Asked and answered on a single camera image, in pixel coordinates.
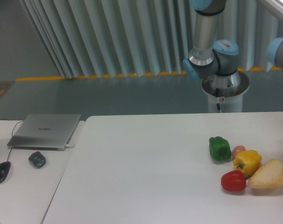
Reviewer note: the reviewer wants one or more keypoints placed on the silver closed laptop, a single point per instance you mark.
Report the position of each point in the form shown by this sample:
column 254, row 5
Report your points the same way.
column 45, row 132

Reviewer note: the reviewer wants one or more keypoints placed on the red bell pepper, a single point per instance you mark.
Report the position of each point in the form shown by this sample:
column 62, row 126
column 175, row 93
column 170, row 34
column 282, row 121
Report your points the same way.
column 233, row 181

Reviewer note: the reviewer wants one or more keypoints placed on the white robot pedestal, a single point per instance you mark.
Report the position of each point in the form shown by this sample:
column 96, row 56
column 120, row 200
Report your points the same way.
column 225, row 93

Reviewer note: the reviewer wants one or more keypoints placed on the dark grey small case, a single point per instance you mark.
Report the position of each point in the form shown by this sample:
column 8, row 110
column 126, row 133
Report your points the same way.
column 37, row 159

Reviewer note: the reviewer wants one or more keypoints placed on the black computer mouse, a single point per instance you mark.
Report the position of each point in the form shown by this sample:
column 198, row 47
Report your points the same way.
column 4, row 170

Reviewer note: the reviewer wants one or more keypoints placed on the brown egg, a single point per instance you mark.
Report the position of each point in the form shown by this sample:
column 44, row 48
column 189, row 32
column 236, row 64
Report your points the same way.
column 238, row 149

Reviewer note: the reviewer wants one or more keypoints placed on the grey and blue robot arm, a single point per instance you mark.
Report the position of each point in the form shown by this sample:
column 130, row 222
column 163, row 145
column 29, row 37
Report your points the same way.
column 231, row 33

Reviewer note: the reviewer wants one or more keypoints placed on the green bell pepper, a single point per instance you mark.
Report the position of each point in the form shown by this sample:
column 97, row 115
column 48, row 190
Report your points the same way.
column 219, row 148

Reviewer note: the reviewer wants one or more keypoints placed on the yellow bell pepper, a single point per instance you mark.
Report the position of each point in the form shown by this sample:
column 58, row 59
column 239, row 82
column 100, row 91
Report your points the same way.
column 247, row 162

